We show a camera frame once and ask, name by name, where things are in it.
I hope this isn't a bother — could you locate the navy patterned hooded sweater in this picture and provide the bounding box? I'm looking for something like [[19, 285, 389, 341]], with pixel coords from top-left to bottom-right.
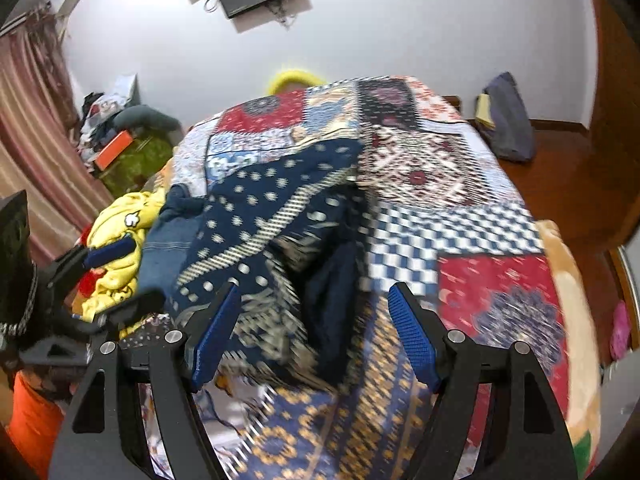
[[167, 138, 368, 390]]

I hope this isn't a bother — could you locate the orange sleeve forearm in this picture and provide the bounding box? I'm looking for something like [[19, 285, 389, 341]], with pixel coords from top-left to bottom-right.
[[6, 372, 63, 479]]

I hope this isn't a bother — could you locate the clutter clothes pile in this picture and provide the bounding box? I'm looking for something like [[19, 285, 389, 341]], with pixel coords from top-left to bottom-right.
[[77, 74, 139, 164]]

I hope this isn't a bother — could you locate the red fleece cloth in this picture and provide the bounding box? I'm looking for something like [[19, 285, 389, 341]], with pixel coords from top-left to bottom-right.
[[77, 224, 105, 299]]

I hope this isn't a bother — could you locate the pink slipper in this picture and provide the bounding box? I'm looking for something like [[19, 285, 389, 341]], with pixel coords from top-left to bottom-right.
[[608, 300, 631, 361]]

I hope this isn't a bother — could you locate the yellow cartoon fleece blanket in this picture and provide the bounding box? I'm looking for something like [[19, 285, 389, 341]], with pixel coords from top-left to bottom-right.
[[81, 188, 166, 322]]

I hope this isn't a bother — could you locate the folded blue denim garment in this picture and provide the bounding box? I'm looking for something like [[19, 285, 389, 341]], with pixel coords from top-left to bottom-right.
[[138, 184, 205, 298]]

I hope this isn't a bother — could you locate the striped maroon curtain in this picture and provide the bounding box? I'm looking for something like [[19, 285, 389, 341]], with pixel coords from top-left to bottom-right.
[[1, 8, 113, 266]]

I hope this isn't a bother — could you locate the orange box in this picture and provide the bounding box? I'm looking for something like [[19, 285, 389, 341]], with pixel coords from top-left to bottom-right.
[[94, 130, 134, 171]]

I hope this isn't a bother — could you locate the green patterned cloth pile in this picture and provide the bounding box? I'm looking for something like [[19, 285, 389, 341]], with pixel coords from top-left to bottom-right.
[[98, 134, 172, 198]]

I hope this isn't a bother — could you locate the dark grey pillow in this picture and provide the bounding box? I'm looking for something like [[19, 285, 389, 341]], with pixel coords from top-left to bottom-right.
[[113, 105, 181, 132]]

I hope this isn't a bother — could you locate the colourful patchwork bedspread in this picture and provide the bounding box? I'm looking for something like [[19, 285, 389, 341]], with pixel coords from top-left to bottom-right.
[[119, 74, 601, 480]]

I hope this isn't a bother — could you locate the brown wooden door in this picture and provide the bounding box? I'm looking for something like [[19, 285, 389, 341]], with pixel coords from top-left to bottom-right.
[[503, 0, 639, 364]]

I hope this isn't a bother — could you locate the dark blue bag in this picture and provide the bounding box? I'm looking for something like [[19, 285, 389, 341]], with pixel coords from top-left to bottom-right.
[[474, 72, 537, 162]]

